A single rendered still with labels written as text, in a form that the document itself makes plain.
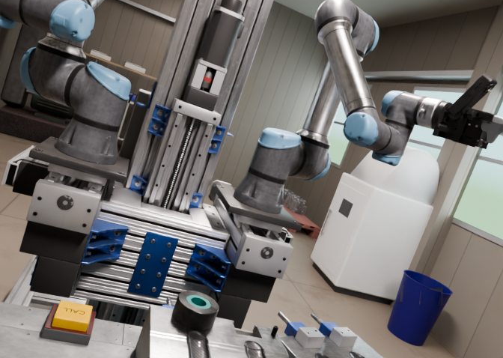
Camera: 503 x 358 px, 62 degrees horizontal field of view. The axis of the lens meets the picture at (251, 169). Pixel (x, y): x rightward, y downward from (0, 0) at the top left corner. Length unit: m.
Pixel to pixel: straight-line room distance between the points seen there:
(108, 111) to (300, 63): 6.31
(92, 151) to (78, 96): 0.14
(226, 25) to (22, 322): 0.86
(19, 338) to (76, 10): 0.58
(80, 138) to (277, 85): 6.18
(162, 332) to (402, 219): 3.48
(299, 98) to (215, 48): 6.11
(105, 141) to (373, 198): 3.04
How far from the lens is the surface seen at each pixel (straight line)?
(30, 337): 0.85
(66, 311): 0.86
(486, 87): 1.09
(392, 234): 4.08
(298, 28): 7.30
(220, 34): 1.21
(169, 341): 0.76
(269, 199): 1.18
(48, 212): 1.02
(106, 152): 1.13
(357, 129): 1.01
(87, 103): 1.11
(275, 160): 1.17
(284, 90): 7.18
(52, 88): 1.16
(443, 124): 1.11
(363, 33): 1.31
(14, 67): 6.41
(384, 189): 3.94
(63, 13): 0.86
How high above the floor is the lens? 1.28
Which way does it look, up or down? 7 degrees down
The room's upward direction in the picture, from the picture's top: 20 degrees clockwise
